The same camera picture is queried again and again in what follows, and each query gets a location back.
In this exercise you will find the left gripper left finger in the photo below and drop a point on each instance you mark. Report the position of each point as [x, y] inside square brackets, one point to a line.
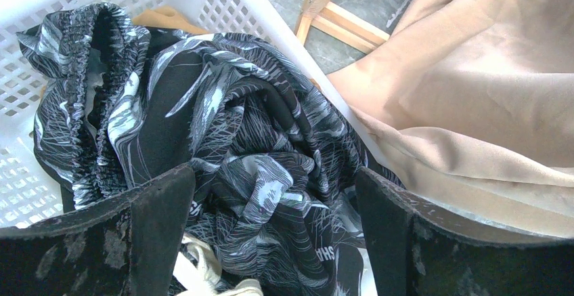
[124, 245]

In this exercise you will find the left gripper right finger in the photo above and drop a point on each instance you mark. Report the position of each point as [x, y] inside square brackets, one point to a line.
[419, 248]

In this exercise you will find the beige shorts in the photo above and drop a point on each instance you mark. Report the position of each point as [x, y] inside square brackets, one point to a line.
[471, 103]

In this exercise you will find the brown shorts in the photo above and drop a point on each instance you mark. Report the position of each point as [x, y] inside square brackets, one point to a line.
[167, 17]

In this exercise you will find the white plastic laundry basket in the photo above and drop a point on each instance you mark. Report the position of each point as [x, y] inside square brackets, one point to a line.
[28, 194]

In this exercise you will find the wooden clothes rack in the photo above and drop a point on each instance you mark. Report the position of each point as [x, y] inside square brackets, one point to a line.
[339, 23]

